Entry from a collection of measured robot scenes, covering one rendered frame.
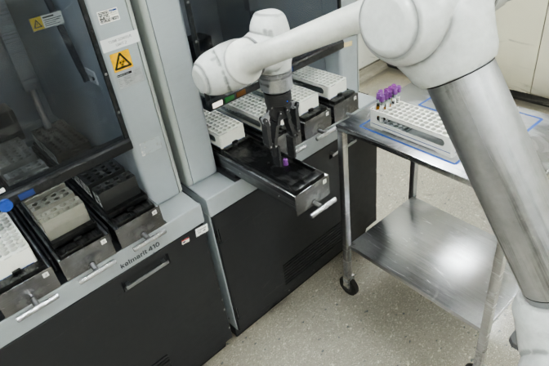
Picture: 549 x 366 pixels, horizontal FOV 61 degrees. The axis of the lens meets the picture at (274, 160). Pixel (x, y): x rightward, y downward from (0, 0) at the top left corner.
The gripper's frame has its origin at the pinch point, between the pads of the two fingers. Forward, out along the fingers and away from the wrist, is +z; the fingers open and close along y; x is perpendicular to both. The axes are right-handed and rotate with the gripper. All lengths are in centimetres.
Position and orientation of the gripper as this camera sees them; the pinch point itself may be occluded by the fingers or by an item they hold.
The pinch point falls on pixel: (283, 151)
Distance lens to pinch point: 137.6
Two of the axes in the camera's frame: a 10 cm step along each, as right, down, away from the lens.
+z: 1.1, 8.3, 5.5
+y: -7.3, 4.4, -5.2
